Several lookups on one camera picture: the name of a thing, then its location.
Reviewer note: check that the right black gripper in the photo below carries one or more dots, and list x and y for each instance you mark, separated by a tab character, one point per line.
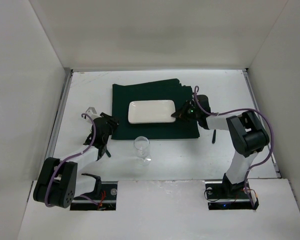
184	113

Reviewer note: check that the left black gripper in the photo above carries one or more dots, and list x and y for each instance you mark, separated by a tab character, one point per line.
106	122

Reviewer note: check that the dark green cloth napkin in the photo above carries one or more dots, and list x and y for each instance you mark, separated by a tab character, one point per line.
169	89

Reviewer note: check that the white rectangular plate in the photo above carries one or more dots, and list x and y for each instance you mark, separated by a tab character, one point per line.
151	112

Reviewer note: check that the clear wine glass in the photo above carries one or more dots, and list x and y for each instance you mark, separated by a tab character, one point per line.
142	150

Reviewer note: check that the gold knife with dark handle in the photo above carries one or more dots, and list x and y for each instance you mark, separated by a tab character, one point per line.
214	136

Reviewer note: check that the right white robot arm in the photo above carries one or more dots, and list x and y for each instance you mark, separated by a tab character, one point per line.
247	134

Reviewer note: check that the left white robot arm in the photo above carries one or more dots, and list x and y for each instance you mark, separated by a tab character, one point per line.
61	180

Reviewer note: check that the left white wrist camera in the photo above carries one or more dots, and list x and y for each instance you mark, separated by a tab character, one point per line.
91	111

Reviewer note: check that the left aluminium rail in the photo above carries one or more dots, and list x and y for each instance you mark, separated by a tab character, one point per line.
58	115

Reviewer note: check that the aluminium rail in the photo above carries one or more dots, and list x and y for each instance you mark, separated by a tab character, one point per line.
272	159
58	115

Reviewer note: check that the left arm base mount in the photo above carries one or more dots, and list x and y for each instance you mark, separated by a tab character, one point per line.
105	201

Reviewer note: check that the right aluminium rail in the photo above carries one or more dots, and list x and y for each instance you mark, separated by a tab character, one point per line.
272	159

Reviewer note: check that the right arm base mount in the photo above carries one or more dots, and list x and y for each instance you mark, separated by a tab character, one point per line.
221	196

